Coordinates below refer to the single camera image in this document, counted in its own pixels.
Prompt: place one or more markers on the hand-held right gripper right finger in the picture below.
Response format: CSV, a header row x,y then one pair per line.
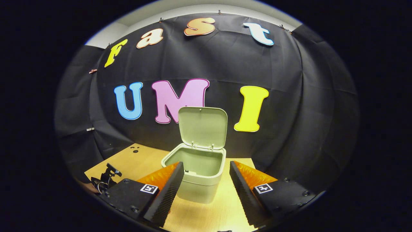
x,y
241,193

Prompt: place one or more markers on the pale green desktop garbage bin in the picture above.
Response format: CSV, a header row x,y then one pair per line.
x,y
202,129

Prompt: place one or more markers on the black backdrop cloth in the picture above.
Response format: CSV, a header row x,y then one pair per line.
x,y
283,96

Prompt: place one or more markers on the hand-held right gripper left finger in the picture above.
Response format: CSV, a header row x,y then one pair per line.
x,y
169,193

